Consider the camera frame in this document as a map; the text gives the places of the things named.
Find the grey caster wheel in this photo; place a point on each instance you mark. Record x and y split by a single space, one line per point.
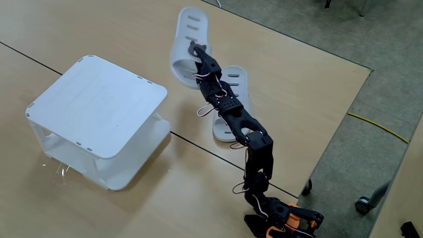
363 205

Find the grey table leg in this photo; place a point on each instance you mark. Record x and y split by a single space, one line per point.
380 195

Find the grey chair leg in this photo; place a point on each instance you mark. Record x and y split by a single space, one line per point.
363 7

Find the black floor object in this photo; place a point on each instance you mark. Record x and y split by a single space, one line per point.
409 230

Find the black caster wheel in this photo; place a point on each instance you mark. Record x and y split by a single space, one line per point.
307 187

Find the white bear slipper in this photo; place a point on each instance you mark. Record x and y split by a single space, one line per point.
244 82
181 53

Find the white open-sided plastic box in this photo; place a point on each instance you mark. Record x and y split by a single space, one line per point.
99 105

